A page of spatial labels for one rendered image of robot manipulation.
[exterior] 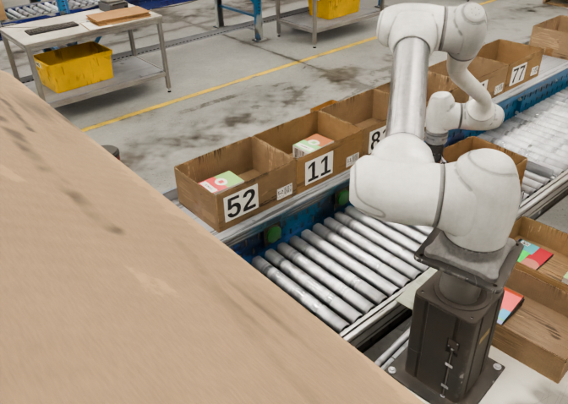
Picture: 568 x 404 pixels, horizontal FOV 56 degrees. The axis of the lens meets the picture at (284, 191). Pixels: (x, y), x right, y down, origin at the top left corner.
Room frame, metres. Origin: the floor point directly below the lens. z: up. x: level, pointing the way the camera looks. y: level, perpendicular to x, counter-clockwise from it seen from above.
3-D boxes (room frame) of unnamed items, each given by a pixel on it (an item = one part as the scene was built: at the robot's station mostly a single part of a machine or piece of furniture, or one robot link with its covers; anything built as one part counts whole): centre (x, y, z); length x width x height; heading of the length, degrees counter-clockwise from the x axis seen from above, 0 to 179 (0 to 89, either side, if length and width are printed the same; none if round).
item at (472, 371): (1.07, -0.47, 0.91); 0.26 x 0.26 x 0.33; 45
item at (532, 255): (1.57, -0.90, 0.76); 0.19 x 0.14 x 0.02; 130
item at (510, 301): (1.31, -0.68, 0.79); 0.19 x 0.14 x 0.02; 136
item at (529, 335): (1.25, -0.75, 0.80); 0.38 x 0.28 x 0.10; 43
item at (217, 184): (1.87, 0.26, 0.92); 0.16 x 0.11 x 0.07; 128
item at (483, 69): (2.86, -1.03, 0.96); 0.39 x 0.29 x 0.17; 129
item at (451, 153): (2.05, -0.83, 0.83); 0.39 x 0.29 x 0.17; 126
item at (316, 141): (2.19, -0.14, 0.92); 0.16 x 0.11 x 0.07; 134
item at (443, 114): (1.97, -0.64, 1.19); 0.13 x 0.11 x 0.16; 81
